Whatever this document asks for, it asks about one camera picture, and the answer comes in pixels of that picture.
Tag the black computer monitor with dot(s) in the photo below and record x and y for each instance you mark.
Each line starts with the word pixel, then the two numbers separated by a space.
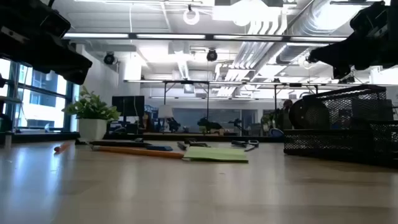
pixel 128 105

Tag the black ceiling camera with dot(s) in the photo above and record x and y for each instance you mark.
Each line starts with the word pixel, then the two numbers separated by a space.
pixel 109 58
pixel 211 55

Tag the green potted plant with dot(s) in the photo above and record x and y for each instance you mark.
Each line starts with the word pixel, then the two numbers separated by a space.
pixel 92 124

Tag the black aluminium rig frame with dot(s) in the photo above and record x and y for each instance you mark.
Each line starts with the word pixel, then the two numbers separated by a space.
pixel 192 137

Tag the blue marker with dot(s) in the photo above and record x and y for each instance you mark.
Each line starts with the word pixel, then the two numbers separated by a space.
pixel 159 148

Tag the white shade table lamp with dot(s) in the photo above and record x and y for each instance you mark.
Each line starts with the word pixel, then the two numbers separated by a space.
pixel 165 112

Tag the black background robot arm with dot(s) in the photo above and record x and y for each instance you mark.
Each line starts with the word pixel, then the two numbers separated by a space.
pixel 173 125
pixel 209 124

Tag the long black object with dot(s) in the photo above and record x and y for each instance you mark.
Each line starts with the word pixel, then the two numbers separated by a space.
pixel 118 143

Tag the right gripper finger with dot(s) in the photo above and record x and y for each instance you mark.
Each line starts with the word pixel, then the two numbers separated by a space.
pixel 323 56

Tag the silver ventilation duct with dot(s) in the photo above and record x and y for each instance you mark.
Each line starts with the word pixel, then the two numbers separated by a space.
pixel 314 21

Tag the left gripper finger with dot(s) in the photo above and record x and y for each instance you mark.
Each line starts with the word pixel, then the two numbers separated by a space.
pixel 77 70

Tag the large window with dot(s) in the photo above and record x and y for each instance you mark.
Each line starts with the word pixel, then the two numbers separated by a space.
pixel 40 102

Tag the green sticky note pad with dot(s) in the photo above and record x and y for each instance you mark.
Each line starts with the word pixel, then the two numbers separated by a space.
pixel 217 154

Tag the black mesh desk organizer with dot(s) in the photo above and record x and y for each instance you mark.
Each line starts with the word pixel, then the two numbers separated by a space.
pixel 335 140

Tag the black overhead light bar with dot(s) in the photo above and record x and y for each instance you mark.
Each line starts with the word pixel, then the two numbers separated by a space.
pixel 208 37

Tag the orange pencil with eraser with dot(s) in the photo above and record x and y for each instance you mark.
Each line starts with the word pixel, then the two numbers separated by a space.
pixel 61 147
pixel 136 151

